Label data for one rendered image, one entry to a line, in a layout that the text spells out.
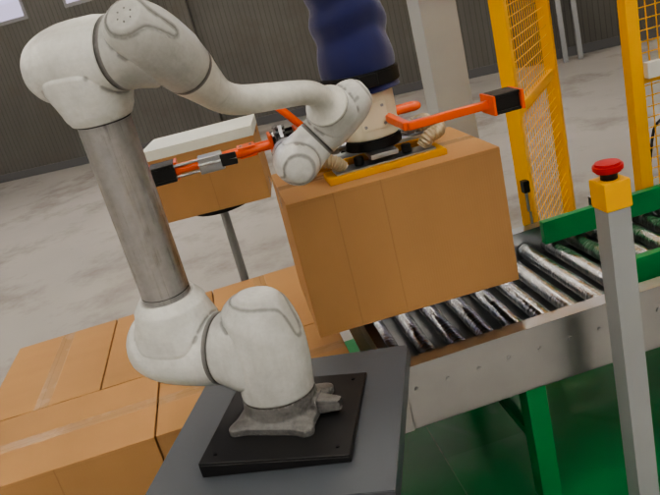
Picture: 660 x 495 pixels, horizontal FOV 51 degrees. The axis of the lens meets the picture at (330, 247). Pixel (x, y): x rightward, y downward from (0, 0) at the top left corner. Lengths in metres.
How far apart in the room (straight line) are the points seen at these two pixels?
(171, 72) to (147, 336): 0.54
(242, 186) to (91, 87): 2.55
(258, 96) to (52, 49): 0.40
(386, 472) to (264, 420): 0.28
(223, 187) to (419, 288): 1.99
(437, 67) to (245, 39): 7.47
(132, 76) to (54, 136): 10.58
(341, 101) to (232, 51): 8.87
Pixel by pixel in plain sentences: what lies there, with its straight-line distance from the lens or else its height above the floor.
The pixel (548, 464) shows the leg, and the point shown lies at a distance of 2.23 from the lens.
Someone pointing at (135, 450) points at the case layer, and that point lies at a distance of 2.09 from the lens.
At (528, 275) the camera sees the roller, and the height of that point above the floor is 0.55.
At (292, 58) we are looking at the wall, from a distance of 10.27.
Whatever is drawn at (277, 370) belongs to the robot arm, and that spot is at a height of 0.91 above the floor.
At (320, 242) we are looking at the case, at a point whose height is 0.95.
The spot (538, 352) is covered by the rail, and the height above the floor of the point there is 0.51.
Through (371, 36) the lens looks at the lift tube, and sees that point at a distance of 1.93.
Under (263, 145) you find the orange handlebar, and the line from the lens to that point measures 1.98.
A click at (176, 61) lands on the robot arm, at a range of 1.23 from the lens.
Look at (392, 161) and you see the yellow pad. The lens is 1.95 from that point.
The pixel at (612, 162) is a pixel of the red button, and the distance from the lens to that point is 1.75.
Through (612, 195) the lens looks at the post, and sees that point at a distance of 1.74.
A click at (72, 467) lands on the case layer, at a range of 2.13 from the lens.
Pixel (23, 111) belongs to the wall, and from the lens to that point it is 11.97.
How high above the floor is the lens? 1.55
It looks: 20 degrees down
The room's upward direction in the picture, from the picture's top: 15 degrees counter-clockwise
